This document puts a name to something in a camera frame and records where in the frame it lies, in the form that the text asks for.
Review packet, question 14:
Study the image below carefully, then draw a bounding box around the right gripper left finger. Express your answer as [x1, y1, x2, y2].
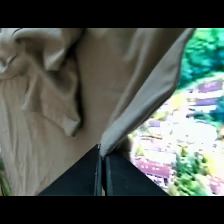
[38, 143, 102, 197]

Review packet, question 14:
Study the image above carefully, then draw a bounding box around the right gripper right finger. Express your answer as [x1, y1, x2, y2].
[101, 151, 170, 197]

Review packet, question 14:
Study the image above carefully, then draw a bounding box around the beige garment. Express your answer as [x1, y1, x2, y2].
[0, 28, 197, 197]

